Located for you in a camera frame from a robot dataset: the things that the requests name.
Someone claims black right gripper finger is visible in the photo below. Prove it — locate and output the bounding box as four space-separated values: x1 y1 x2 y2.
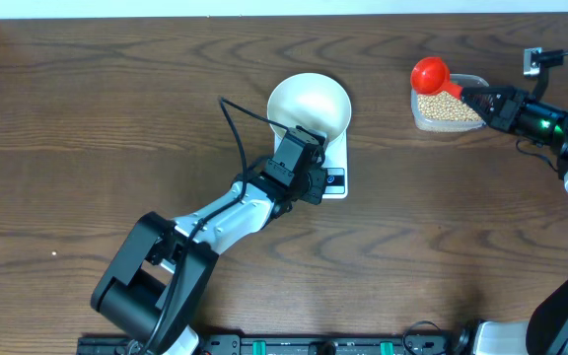
461 86 516 97
461 94 499 123

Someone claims white digital kitchen scale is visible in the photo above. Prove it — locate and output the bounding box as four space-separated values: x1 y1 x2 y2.
275 136 348 200

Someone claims red plastic measuring scoop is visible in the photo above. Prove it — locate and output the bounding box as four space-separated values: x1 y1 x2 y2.
410 57 462 100

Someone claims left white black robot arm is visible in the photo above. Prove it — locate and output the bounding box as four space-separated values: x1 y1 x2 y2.
91 126 327 354

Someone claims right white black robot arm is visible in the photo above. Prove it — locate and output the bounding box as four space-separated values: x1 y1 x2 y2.
461 82 568 355

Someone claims white ceramic bowl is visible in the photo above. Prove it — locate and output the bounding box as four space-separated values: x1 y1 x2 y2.
267 73 352 145

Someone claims soybeans pile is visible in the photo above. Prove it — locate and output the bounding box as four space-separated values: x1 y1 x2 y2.
417 92 481 121

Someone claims clear plastic container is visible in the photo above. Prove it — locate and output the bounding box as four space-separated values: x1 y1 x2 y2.
411 90 485 133

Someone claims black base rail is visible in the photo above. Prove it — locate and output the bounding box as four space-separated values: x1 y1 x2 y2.
76 330 477 355

